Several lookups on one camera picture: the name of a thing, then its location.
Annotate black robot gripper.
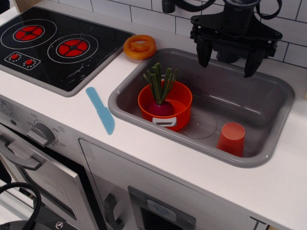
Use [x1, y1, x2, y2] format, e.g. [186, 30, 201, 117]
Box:
[191, 0, 283, 78]

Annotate purple toy beet green leaves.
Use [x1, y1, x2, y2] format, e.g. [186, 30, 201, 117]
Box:
[143, 63, 178, 116]

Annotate grey plastic sink basin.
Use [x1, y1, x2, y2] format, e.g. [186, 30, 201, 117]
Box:
[108, 48, 295, 168]

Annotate orange toy pot lid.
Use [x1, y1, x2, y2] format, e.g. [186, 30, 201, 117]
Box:
[123, 34, 157, 60]

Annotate orange plastic cup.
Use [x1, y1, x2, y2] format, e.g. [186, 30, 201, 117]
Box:
[217, 122, 245, 157]

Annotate blue plastic toy knife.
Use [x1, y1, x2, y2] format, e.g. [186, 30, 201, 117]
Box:
[86, 87, 115, 135]

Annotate black toy stove top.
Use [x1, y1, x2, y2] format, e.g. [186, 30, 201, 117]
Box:
[0, 7, 132, 97]

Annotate dishwasher panel with blue button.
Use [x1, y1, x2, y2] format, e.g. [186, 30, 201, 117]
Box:
[128, 186, 196, 230]

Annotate grey oven knob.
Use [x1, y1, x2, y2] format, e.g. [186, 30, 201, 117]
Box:
[26, 123, 55, 147]

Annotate orange toy pot grey handles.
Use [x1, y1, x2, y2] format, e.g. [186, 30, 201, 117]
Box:
[138, 81, 193, 131]

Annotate white cabinet door grey handle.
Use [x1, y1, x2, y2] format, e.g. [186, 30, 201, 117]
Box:
[79, 139, 137, 230]

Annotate toy oven door grey handle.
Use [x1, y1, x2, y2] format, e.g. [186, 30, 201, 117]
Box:
[0, 125, 106, 230]

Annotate black braided cable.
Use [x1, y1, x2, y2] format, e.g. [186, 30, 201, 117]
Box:
[0, 182, 42, 230]

